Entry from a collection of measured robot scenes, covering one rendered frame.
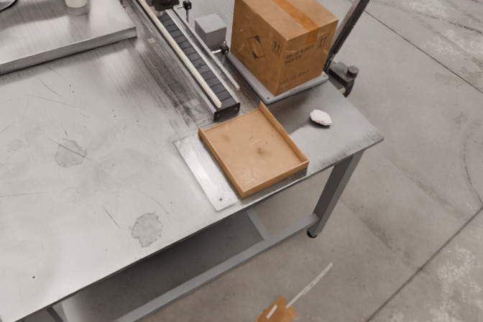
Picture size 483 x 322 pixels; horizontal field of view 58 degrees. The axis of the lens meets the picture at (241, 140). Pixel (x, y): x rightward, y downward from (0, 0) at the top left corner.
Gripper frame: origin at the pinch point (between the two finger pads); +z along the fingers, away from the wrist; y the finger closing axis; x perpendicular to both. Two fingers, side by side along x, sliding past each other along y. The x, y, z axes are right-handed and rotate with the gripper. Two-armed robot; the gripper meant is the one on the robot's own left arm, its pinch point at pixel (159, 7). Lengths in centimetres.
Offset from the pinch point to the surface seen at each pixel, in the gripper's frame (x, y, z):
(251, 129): 58, -5, -31
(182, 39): 16.1, -2.3, -5.1
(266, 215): 107, -27, 36
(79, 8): -10.7, 28.0, 11.5
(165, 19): 4.1, -1.9, 3.8
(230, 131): 56, 3, -29
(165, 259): 99, 33, 17
